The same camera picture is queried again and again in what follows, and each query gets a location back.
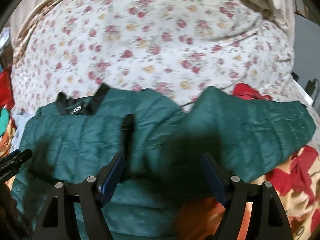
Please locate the green quilted puffer jacket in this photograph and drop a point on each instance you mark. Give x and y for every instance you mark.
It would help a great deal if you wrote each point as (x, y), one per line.
(247, 137)

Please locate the teal green garment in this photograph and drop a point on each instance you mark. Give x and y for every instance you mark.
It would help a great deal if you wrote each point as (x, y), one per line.
(4, 120)

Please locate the yellow red rose blanket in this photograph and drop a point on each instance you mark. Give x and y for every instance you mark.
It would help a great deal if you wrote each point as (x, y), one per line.
(296, 180)

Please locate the red garment pile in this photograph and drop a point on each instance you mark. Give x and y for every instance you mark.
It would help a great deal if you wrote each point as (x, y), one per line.
(6, 94)

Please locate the white floral quilt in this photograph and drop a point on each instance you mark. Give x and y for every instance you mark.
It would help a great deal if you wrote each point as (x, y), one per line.
(175, 47)

